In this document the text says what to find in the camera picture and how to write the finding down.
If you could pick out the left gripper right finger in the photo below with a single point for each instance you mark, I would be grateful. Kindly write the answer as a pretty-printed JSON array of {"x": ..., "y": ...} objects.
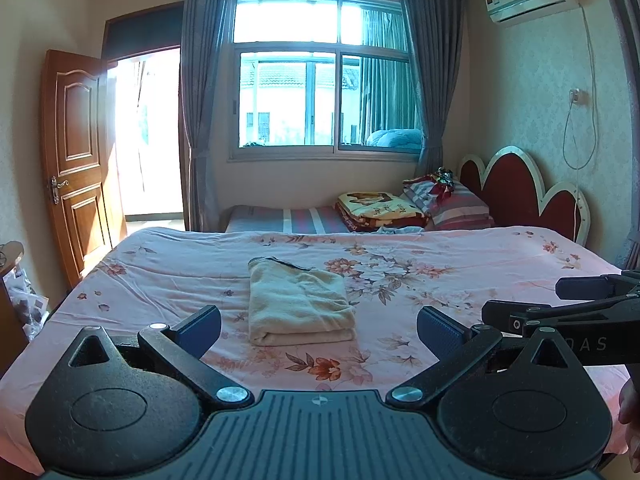
[{"x": 498, "y": 405}]

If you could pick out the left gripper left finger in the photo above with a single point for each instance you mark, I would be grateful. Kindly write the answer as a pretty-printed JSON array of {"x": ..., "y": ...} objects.
[{"x": 107, "y": 410}]

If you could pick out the cream striped knit sweater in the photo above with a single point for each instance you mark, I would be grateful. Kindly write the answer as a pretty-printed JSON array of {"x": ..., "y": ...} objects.
[{"x": 291, "y": 305}]

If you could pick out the right hand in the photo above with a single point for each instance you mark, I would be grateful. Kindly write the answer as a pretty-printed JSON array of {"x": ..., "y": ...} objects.
[{"x": 629, "y": 417}]

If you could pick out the cluttered side furniture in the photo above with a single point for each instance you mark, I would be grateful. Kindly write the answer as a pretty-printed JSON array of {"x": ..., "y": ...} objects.
[{"x": 14, "y": 339}]

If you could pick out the red heart-shaped headboard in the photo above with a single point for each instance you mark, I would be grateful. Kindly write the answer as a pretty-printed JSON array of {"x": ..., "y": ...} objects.
[{"x": 512, "y": 186}]

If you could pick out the striped pillow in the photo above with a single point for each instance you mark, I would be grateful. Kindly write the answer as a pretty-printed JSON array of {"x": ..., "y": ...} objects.
[{"x": 459, "y": 210}]

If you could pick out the pink floral bed sheet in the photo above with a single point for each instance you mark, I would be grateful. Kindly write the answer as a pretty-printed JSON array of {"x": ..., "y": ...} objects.
[{"x": 162, "y": 275}]

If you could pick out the red dark hair accessory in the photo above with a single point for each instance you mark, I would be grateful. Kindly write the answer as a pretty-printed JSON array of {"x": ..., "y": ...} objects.
[{"x": 443, "y": 183}]

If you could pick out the brown wooden door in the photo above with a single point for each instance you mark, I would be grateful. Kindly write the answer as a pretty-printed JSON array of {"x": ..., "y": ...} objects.
[{"x": 79, "y": 162}]

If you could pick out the striped mattress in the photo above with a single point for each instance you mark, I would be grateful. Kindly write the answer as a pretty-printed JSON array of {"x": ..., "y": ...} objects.
[{"x": 321, "y": 220}]

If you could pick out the yellow red folded blanket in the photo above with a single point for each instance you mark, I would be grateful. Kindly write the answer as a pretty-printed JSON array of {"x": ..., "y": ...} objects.
[{"x": 370, "y": 211}]

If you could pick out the blue bedding outside window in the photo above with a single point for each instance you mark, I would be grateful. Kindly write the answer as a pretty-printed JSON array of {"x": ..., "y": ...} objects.
[{"x": 397, "y": 140}]

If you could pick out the grey right curtain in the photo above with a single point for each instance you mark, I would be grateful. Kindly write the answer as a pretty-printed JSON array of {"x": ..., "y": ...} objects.
[{"x": 435, "y": 33}]

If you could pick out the grey curtain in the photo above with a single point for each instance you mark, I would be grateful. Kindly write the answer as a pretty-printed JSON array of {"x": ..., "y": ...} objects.
[
  {"x": 202, "y": 37},
  {"x": 435, "y": 33}
]

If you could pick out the glass sliding window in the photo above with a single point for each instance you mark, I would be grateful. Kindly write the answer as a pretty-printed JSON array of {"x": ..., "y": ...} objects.
[{"x": 315, "y": 77}]

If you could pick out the grey left curtain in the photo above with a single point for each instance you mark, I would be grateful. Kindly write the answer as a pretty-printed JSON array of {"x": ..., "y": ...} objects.
[{"x": 202, "y": 37}]

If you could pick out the wall socket with plug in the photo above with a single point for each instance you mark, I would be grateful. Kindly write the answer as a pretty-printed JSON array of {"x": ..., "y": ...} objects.
[{"x": 578, "y": 97}]

